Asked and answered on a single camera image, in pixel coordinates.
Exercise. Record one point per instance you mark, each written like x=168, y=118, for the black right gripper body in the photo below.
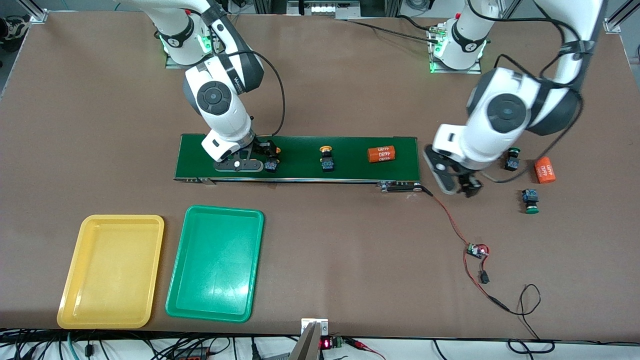
x=262, y=148

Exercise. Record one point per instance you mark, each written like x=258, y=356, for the yellow push button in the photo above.
x=327, y=162
x=271, y=166

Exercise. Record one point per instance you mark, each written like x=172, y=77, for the green push button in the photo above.
x=530, y=197
x=512, y=162

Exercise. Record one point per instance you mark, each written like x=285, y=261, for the orange printed cylinder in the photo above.
x=544, y=170
x=381, y=154

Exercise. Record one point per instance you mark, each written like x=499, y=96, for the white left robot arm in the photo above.
x=480, y=145

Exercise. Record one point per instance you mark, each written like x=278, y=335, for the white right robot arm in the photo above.
x=230, y=125

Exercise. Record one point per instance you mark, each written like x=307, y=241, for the green conveyor belt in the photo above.
x=300, y=165

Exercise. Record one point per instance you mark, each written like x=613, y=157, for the small circuit board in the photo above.
x=476, y=250

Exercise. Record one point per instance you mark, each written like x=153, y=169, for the black connector plug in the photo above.
x=484, y=277

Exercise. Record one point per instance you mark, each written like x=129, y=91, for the green plastic tray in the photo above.
x=215, y=265

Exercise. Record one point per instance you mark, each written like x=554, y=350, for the red clip lead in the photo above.
x=362, y=345

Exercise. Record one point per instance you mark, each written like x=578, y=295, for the yellow plastic tray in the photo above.
x=110, y=272

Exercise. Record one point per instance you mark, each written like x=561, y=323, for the red digit display module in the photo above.
x=326, y=343

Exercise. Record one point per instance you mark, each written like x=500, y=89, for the aluminium corner profile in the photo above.
x=35, y=14
x=612, y=25

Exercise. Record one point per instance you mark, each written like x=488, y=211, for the dark patterned shoe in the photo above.
x=14, y=27

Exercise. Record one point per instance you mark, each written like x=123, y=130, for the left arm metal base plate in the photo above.
x=457, y=71

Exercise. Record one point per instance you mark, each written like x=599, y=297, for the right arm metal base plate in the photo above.
x=175, y=65

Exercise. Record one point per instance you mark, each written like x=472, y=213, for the aluminium frame rail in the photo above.
x=325, y=7

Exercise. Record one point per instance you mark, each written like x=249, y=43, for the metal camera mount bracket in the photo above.
x=312, y=345

